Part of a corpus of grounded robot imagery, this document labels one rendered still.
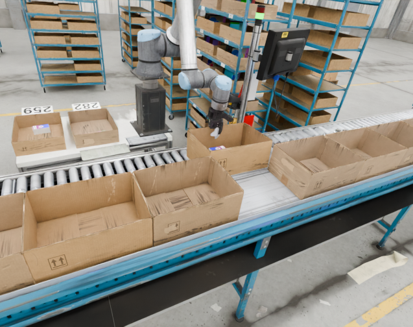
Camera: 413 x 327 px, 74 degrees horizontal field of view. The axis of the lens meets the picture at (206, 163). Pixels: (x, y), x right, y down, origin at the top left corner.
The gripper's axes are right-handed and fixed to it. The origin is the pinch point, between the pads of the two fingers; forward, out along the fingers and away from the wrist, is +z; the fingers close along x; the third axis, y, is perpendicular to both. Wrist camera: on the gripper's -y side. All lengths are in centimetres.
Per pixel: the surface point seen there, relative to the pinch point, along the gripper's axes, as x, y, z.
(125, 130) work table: -61, 41, 28
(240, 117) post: -24.9, -35.6, 6.0
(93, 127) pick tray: -69, 63, 28
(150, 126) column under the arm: -52, 25, 22
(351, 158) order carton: 52, -57, -10
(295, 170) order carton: 49, -18, -9
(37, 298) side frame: 66, 97, -1
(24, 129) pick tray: -79, 107, 29
